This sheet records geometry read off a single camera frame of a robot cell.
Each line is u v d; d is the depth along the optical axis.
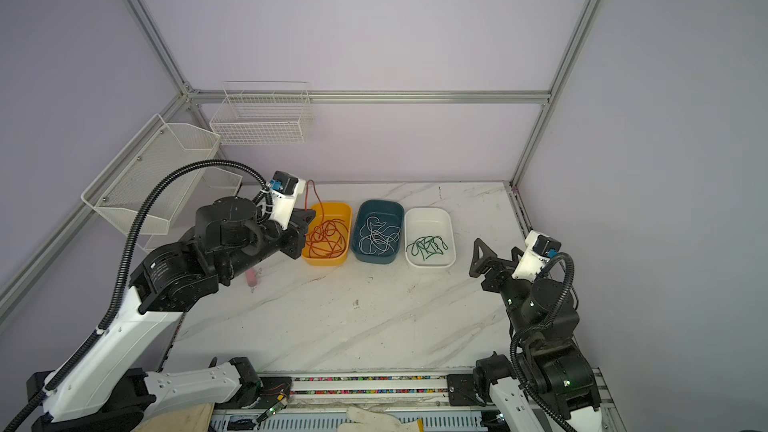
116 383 0.39
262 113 0.96
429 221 1.08
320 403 0.73
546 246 0.47
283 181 0.46
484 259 0.52
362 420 0.70
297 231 0.48
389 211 1.07
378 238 1.04
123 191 0.69
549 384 0.40
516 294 0.51
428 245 1.01
